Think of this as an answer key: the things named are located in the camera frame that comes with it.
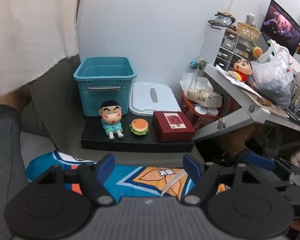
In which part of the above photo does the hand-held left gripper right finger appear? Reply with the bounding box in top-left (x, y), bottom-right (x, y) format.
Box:
top-left (182, 154), bottom-right (274, 205)

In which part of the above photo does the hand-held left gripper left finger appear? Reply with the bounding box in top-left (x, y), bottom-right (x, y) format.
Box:
top-left (27, 154), bottom-right (117, 207)

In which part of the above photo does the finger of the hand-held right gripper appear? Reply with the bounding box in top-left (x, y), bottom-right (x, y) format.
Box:
top-left (246, 153), bottom-right (300, 179)

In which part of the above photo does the dark red box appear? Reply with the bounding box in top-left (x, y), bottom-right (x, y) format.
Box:
top-left (152, 111), bottom-right (196, 142)

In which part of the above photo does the cartoon boy figurine teal pajamas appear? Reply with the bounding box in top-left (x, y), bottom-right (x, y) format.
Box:
top-left (99, 100), bottom-right (125, 140)

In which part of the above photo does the burger plush toy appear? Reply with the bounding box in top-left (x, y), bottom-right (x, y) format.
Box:
top-left (130, 119), bottom-right (149, 137)

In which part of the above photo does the teal plastic storage bin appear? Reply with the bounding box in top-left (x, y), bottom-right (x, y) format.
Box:
top-left (73, 57), bottom-right (137, 117)

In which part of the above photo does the white plastic bin lid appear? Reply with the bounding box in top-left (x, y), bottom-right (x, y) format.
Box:
top-left (129, 82), bottom-right (181, 116)

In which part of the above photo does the black desktop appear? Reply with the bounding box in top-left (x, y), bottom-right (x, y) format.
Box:
top-left (80, 115), bottom-right (195, 153)

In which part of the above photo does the teal orange printed blanket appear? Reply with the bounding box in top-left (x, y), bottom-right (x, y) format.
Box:
top-left (26, 150), bottom-right (230, 204)

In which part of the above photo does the floral tissue pack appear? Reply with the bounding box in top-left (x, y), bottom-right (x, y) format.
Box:
top-left (186, 76), bottom-right (223, 108)

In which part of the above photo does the white tilted table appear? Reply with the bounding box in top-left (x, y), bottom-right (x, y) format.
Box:
top-left (194, 64), bottom-right (300, 140)

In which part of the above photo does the white folded paper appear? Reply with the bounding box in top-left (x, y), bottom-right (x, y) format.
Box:
top-left (180, 73), bottom-right (198, 90)

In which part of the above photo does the white plastic bag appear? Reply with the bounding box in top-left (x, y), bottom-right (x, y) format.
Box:
top-left (251, 40), bottom-right (294, 109)

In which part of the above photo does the cartoon boy plush red shirt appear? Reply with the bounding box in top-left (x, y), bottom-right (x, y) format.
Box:
top-left (227, 57), bottom-right (253, 83)

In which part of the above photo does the person's left leg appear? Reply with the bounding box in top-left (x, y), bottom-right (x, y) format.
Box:
top-left (0, 87), bottom-right (32, 240)

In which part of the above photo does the small burger toy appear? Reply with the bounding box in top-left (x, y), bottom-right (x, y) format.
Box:
top-left (250, 44), bottom-right (263, 59)

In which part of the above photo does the white drawer cabinet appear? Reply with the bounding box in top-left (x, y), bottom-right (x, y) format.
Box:
top-left (201, 26), bottom-right (268, 69)

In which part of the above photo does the wicker basket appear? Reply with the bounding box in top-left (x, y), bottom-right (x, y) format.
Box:
top-left (236, 22), bottom-right (262, 42)

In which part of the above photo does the dark monitor screen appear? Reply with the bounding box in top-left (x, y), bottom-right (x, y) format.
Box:
top-left (261, 0), bottom-right (300, 55)

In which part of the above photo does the glass teapot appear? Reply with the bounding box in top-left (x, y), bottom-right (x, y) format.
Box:
top-left (208, 12), bottom-right (237, 30)

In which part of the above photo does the white curtain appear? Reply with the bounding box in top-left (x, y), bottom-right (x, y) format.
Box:
top-left (0, 0), bottom-right (83, 103)

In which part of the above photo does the red wire basket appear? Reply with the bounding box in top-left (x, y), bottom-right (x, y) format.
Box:
top-left (181, 90), bottom-right (228, 130)

